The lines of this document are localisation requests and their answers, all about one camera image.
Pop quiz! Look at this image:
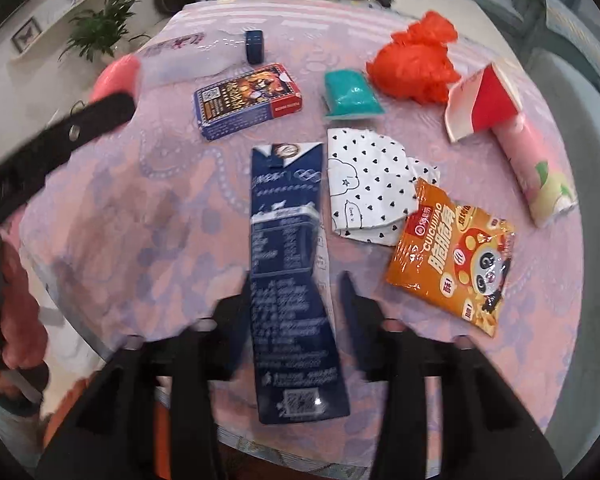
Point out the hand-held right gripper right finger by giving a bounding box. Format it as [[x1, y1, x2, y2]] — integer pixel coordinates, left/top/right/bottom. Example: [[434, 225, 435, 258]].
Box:
[[340, 271, 563, 480]]

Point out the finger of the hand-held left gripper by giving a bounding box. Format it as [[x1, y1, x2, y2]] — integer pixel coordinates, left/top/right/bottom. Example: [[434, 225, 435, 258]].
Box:
[[0, 91, 137, 233]]

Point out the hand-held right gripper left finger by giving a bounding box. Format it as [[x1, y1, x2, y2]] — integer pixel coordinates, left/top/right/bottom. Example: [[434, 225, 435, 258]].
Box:
[[35, 271, 252, 480]]

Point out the coral pink round object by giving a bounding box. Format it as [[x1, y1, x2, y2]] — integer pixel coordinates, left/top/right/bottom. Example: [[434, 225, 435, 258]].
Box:
[[90, 55, 143, 106]]

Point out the navy milk carton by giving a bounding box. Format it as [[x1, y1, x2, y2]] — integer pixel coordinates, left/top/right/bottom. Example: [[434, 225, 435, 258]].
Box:
[[249, 141, 352, 425]]

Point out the orange snack packet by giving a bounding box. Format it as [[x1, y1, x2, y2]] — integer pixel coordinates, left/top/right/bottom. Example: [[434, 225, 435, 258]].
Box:
[[384, 179, 516, 339]]

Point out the blue playing card box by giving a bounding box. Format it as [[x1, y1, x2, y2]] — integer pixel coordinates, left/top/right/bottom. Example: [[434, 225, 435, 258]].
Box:
[[194, 63, 304, 141]]

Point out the dark blue round cap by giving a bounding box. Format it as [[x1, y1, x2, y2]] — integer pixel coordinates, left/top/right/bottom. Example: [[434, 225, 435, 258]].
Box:
[[244, 29, 266, 64]]

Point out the teal packet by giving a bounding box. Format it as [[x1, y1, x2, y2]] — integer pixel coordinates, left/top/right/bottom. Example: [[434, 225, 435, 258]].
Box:
[[323, 70, 384, 121]]

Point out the pink printed bottle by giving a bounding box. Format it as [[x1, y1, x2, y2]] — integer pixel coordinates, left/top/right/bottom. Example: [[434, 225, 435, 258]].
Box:
[[490, 114, 579, 227]]

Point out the red and white paper cup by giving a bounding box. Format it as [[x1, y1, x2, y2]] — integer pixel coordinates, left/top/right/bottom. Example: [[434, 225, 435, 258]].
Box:
[[444, 59, 524, 144]]

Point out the red plastic bag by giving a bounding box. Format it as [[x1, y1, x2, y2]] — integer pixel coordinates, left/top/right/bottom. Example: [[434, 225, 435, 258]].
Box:
[[365, 10, 462, 106]]

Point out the person's left hand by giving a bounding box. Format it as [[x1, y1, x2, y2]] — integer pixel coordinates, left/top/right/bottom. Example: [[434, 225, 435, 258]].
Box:
[[0, 242, 49, 370]]

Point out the green potted plant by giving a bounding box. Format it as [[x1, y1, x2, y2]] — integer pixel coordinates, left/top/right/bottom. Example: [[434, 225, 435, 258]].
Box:
[[59, 0, 152, 62]]

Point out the pink floral tablecloth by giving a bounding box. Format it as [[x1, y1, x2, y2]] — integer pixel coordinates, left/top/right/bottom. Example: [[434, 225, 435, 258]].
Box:
[[19, 0, 587, 467]]

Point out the blue patterned under cloth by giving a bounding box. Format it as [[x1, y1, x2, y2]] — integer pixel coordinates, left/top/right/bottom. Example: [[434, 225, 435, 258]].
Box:
[[214, 422, 386, 480]]

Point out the teal sofa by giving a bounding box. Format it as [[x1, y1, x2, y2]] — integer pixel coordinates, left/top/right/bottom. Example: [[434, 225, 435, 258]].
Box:
[[380, 0, 600, 461]]

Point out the small butterfly picture frame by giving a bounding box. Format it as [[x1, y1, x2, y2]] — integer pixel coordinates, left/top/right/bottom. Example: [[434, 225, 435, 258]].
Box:
[[11, 16, 42, 54]]

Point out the white wall shelf unit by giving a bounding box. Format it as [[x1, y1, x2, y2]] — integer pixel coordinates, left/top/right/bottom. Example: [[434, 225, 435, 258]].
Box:
[[7, 0, 148, 63]]

